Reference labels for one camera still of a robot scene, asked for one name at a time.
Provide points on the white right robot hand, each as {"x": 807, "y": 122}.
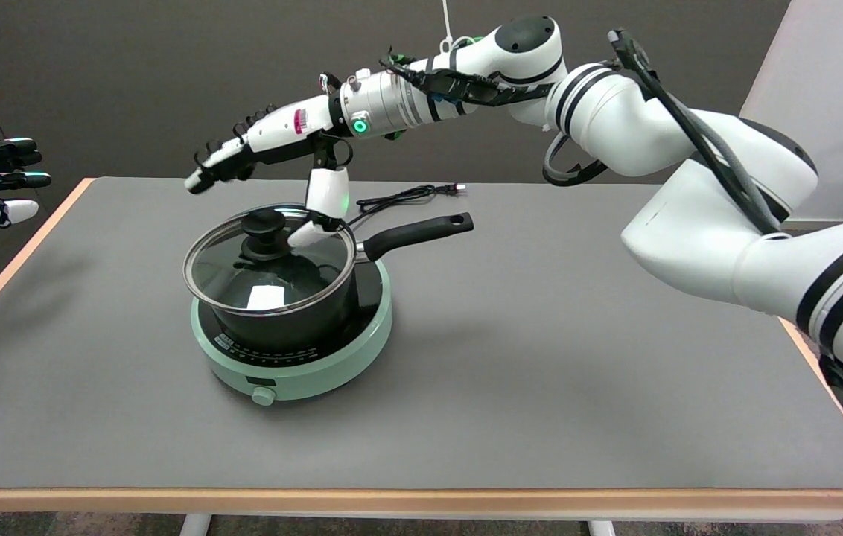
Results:
{"x": 280, "y": 130}

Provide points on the glass pot lid black knob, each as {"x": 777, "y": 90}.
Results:
{"x": 265, "y": 238}

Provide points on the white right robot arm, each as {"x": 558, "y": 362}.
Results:
{"x": 689, "y": 223}

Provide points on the green round induction cooker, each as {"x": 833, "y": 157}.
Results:
{"x": 317, "y": 376}

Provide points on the grey table mat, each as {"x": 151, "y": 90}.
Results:
{"x": 541, "y": 335}

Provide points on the white table leg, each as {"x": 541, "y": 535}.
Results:
{"x": 194, "y": 525}
{"x": 602, "y": 528}

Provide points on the white background panel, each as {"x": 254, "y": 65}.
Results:
{"x": 838, "y": 74}

